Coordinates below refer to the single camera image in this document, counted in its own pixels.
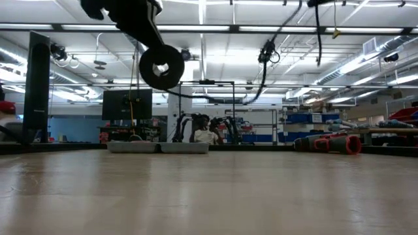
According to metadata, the blue storage bin shelf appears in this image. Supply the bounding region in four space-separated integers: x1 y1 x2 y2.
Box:
277 109 342 144

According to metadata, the black braided cord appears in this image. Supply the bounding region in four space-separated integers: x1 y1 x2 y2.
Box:
162 0 324 106

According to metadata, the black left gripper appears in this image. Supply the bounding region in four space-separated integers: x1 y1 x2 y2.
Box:
80 0 170 63

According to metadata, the black background rig frame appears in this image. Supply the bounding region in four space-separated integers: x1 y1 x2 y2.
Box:
178 79 236 145

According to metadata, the grey plastic tool case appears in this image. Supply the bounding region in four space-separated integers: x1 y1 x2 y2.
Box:
106 140 210 155

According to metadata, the black monitor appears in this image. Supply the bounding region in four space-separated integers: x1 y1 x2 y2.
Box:
101 88 153 121

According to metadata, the red black cordless drill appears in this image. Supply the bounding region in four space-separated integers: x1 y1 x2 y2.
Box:
293 133 362 156

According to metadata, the tall black column stand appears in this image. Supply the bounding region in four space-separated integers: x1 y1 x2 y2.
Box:
21 31 52 145

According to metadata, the person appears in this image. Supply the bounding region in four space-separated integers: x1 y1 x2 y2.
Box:
192 114 225 146

